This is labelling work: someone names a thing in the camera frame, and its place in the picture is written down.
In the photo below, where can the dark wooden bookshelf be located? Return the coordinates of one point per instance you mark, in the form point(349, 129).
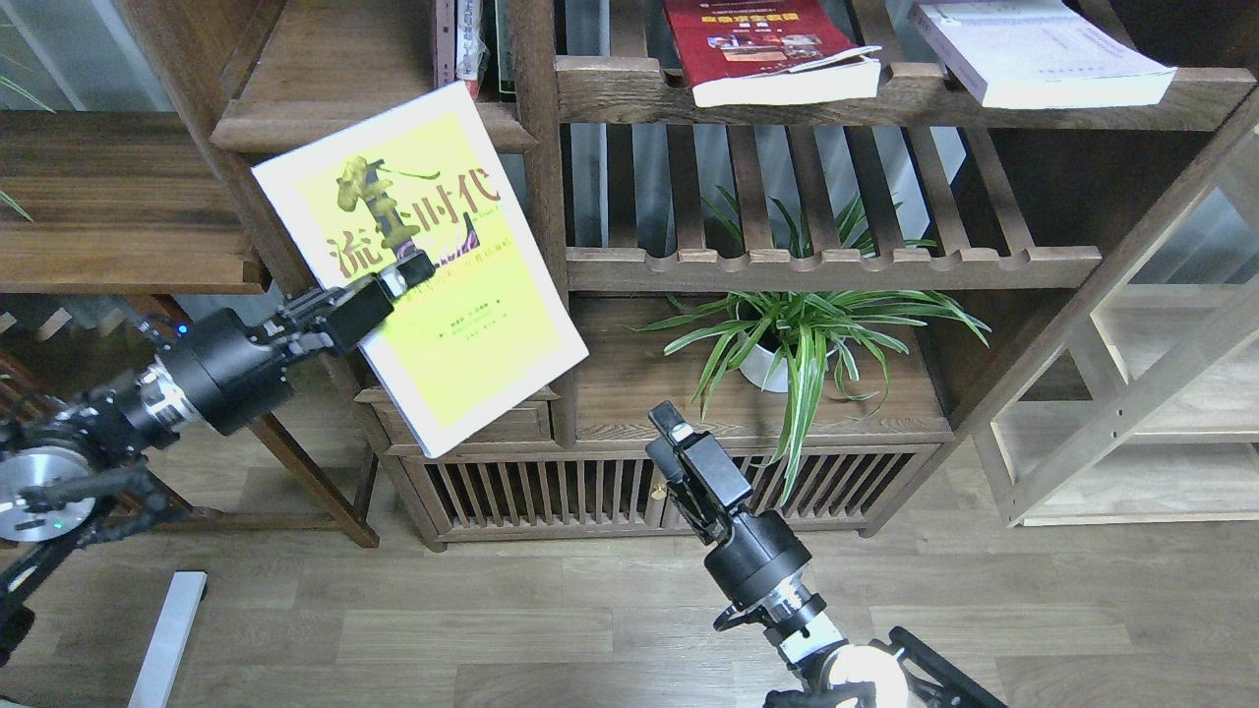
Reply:
point(1029, 218)

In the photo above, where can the maroon upright book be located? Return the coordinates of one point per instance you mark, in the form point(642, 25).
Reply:
point(443, 15)

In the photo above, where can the white plant pot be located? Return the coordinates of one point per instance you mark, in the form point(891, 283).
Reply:
point(762, 369)

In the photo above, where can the dark slatted wooden rack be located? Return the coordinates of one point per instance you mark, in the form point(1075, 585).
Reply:
point(29, 383)

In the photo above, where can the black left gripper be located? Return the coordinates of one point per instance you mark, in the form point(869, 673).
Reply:
point(228, 373)

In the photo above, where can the white lavender book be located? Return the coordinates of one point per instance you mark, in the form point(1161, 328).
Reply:
point(1037, 55)

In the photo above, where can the green spider plant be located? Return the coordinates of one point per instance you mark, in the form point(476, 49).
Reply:
point(811, 337)

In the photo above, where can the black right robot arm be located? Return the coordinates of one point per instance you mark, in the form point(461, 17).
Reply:
point(835, 672)

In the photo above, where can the dark wooden side table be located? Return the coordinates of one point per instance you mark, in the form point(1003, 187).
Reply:
point(112, 211)

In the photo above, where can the white metal leg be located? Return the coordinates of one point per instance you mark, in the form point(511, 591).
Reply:
point(157, 676)

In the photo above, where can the red white upright book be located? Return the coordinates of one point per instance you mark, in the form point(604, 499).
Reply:
point(470, 52)

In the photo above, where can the yellow green cover book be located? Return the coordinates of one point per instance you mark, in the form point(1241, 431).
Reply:
point(488, 328)

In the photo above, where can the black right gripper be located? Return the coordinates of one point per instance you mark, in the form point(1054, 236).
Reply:
point(755, 558)

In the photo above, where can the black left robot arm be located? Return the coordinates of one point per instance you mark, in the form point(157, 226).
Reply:
point(79, 476)

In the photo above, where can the light wooden shelf unit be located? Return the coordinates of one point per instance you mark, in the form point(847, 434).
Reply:
point(1168, 431)

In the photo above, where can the red cover book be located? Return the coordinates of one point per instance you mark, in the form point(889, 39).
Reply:
point(768, 53)

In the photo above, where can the dark upright book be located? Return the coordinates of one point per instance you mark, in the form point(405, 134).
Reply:
point(504, 51)

